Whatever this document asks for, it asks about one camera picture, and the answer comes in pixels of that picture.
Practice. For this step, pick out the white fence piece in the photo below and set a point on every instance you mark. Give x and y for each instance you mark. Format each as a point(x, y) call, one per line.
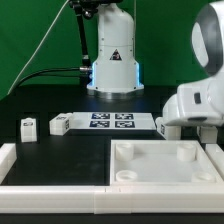
point(216, 156)
point(7, 159)

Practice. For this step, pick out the white right fence piece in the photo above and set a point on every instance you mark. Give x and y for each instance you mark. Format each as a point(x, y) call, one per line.
point(216, 156)

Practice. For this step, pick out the white square tabletop part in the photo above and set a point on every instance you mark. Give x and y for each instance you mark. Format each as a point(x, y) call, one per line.
point(143, 162)

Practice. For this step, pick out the white left fence piece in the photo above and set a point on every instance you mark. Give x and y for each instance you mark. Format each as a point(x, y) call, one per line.
point(7, 159)

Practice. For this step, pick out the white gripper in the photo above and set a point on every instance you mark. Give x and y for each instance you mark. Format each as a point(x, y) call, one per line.
point(191, 106)

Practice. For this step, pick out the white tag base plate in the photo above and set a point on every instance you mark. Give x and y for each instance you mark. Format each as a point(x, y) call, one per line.
point(112, 121)

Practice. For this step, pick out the white front fence rail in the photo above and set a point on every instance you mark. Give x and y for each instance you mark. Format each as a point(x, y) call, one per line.
point(118, 199)

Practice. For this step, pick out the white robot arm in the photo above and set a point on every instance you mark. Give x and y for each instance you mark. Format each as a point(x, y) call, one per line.
point(115, 73)

